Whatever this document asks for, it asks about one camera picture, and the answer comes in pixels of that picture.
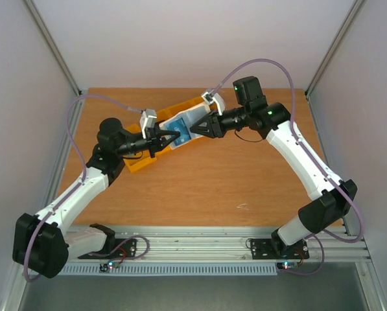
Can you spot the right rear aluminium frame post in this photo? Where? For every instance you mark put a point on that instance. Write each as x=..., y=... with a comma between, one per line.
x=349, y=19

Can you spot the right side aluminium rail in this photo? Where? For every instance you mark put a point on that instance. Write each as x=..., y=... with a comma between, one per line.
x=335, y=119

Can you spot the aluminium rail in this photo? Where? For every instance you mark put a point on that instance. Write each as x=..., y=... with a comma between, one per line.
x=228, y=244
x=335, y=119
x=68, y=123

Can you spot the yellow plastic bin row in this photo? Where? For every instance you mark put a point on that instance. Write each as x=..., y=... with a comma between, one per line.
x=142, y=159

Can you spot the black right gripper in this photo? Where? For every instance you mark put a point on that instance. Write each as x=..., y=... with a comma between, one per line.
x=215, y=124

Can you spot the left side aluminium rail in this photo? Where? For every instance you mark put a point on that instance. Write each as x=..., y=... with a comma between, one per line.
x=68, y=123

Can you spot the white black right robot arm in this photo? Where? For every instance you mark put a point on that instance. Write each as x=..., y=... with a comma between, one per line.
x=330, y=196

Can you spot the grey slotted cable duct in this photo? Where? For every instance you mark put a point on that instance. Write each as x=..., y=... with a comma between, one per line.
x=133, y=269

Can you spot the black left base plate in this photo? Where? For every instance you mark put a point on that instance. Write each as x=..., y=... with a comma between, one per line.
x=125, y=249

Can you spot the left small circuit board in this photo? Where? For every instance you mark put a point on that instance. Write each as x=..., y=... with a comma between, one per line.
x=108, y=267

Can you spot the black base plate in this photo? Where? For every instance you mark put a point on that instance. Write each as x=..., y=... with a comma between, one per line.
x=125, y=249
x=262, y=249

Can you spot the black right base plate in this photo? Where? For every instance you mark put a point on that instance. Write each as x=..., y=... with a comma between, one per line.
x=262, y=249

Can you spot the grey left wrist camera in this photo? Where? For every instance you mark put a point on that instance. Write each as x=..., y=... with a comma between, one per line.
x=147, y=120

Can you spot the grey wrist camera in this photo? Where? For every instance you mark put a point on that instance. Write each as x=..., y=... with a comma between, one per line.
x=147, y=120
x=211, y=98

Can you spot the aluminium frame post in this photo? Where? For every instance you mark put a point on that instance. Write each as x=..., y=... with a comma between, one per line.
x=349, y=19
x=51, y=44

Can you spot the aluminium front rail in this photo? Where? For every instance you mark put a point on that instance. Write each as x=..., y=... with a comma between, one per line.
x=228, y=244

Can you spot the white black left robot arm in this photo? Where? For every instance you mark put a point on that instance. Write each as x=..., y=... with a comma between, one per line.
x=42, y=242

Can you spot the right small circuit board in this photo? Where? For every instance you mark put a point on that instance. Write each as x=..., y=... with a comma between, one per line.
x=286, y=265

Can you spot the small circuit board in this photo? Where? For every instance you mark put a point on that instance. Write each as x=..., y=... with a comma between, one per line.
x=108, y=267
x=286, y=265

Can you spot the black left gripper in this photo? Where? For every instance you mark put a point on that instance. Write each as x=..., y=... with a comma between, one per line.
x=156, y=143

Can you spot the left rear aluminium frame post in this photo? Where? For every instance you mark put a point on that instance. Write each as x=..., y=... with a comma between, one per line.
x=51, y=44

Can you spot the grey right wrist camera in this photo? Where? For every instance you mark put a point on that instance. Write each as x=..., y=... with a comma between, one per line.
x=211, y=98

